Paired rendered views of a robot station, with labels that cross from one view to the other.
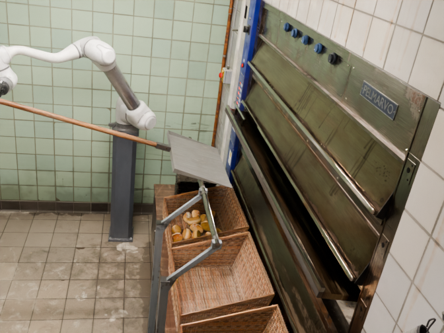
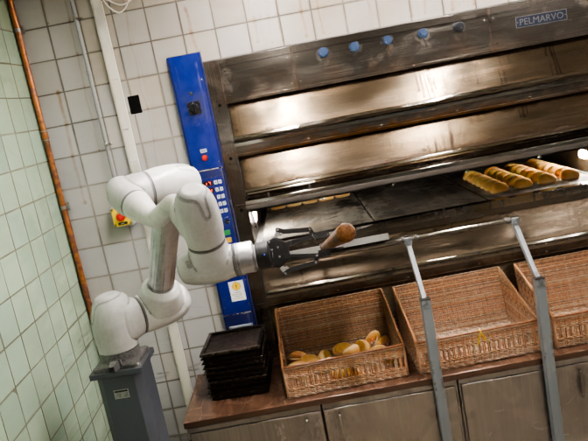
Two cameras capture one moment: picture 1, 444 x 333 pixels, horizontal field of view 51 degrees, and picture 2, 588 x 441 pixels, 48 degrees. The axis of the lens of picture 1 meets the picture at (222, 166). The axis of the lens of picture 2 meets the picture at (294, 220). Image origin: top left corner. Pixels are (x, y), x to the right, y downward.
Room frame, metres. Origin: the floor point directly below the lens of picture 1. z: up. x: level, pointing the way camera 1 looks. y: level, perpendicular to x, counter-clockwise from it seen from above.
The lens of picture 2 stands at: (2.00, 2.99, 1.89)
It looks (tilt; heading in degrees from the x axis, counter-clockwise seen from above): 11 degrees down; 284
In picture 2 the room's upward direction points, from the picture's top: 11 degrees counter-clockwise
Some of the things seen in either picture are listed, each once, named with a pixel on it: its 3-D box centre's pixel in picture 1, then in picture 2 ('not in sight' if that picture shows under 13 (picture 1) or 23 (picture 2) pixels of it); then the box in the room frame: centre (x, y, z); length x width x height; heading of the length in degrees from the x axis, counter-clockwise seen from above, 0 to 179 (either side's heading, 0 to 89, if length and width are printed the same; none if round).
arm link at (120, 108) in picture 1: (127, 108); (115, 319); (3.34, 0.77, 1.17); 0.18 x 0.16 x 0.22; 48
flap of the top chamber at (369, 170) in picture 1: (300, 96); (414, 87); (2.14, -0.32, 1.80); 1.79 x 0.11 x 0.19; 13
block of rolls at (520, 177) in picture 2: not in sight; (517, 174); (1.67, -0.88, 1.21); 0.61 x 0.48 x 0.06; 103
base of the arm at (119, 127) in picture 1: (123, 124); (119, 356); (3.35, 0.80, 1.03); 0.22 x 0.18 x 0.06; 101
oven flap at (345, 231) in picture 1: (290, 147); (422, 141); (2.14, -0.32, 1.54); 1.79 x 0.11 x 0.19; 13
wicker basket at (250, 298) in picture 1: (216, 279); (462, 316); (2.07, -0.06, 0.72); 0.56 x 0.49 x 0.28; 14
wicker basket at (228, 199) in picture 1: (202, 220); (337, 339); (2.65, 0.08, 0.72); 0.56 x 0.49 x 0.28; 15
